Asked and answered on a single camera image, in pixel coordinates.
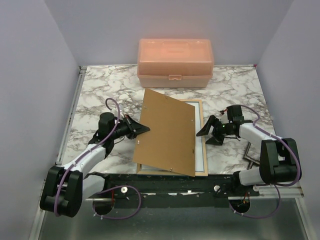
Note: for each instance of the aluminium rail frame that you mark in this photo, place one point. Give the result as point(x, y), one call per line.
point(229, 85)

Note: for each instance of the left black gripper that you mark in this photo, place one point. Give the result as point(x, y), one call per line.
point(134, 128)

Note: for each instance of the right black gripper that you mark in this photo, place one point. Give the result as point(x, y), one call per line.
point(208, 124)

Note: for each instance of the orange translucent plastic box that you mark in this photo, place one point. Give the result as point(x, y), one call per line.
point(174, 63)

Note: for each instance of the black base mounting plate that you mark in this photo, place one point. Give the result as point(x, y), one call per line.
point(167, 191)

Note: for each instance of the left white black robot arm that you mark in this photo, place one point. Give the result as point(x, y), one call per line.
point(80, 162)

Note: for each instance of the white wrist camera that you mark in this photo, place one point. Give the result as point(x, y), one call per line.
point(117, 111)
point(224, 116)

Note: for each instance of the brown frame backing board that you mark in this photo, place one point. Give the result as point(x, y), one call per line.
point(170, 144)

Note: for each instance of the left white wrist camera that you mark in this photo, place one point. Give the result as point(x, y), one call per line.
point(117, 111)

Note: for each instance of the aerial landscape photo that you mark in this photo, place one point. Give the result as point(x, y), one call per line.
point(198, 140)

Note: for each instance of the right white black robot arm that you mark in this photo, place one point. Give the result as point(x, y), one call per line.
point(279, 162)

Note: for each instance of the light wooden picture frame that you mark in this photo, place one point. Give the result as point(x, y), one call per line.
point(203, 155)

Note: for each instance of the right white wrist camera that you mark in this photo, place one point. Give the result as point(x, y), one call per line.
point(224, 116)

